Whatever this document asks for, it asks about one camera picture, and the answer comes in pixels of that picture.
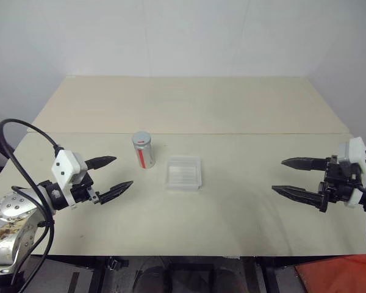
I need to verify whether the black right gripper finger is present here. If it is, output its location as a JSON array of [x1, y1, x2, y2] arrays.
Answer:
[[271, 184, 325, 212], [281, 156, 329, 173]]

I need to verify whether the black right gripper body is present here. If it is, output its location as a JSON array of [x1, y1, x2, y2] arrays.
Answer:
[[318, 154, 363, 214]]

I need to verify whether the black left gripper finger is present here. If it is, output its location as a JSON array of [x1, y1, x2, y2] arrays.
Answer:
[[98, 180, 134, 205], [84, 155, 118, 171]]

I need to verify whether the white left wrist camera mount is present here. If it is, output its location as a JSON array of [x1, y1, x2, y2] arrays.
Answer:
[[51, 150, 88, 209]]

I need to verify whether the clear plastic tray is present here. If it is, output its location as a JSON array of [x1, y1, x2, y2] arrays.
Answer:
[[164, 156, 203, 192]]

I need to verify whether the black metal table frame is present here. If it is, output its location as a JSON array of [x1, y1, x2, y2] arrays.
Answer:
[[27, 255, 296, 293]]

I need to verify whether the silver metal clamp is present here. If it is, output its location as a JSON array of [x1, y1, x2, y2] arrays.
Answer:
[[107, 258, 123, 272]]

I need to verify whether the orange sheet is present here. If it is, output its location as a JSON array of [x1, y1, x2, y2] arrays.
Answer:
[[294, 254, 366, 293]]

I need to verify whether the red and white jar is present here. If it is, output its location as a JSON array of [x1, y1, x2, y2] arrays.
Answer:
[[132, 137, 157, 170]]

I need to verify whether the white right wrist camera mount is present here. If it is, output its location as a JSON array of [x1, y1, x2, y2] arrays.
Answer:
[[337, 136, 366, 209]]

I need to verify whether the grey jar lid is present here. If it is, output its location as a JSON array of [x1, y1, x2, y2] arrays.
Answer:
[[131, 131, 152, 147]]

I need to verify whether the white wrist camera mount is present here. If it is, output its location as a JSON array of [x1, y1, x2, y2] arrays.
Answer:
[[337, 136, 366, 209], [51, 150, 88, 209]]

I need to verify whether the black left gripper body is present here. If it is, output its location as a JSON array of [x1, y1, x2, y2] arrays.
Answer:
[[69, 170, 102, 205]]

